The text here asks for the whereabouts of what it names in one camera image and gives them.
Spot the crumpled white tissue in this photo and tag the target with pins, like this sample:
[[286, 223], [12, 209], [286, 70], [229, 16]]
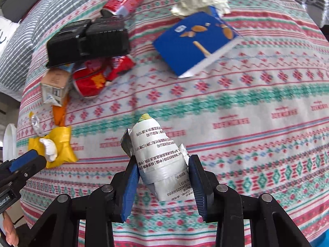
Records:
[[50, 149]]

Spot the silver foil wrapper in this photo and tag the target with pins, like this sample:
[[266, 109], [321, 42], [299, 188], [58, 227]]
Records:
[[36, 124]]

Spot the red soda can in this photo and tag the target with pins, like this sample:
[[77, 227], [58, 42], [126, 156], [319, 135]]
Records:
[[120, 7]]

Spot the black plastic food tray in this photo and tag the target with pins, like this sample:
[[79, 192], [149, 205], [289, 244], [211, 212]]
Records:
[[88, 39]]

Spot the white deer pillow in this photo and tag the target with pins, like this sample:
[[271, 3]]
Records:
[[7, 29]]

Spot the crumpled white paper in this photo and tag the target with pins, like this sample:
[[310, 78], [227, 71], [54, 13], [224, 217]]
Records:
[[185, 8]]

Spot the white silver snack wrapper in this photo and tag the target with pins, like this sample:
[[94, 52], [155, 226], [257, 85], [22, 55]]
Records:
[[162, 164]]

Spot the red snack wrapper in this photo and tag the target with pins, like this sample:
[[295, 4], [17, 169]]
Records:
[[91, 77]]

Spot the patterned tablecloth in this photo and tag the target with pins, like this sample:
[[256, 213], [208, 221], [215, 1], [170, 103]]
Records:
[[258, 118]]

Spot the grey striped sofa blanket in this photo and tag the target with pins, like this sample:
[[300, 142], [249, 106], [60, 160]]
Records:
[[46, 18]]

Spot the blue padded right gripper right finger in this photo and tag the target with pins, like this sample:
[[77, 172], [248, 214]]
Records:
[[217, 203]]

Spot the yellow snack wrapper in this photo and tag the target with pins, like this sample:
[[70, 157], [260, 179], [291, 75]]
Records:
[[61, 136]]

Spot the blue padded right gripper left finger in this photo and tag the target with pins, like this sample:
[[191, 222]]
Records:
[[110, 203]]

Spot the white trash bin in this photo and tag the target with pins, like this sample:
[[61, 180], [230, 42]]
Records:
[[9, 143]]

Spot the orange wrapper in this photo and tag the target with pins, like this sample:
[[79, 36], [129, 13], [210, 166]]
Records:
[[59, 112]]

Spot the brown milk carton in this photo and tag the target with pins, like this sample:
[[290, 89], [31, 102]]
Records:
[[55, 84]]

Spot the person's hand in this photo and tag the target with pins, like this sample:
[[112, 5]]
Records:
[[9, 230]]

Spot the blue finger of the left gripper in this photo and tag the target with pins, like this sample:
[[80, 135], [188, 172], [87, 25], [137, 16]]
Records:
[[23, 167]]

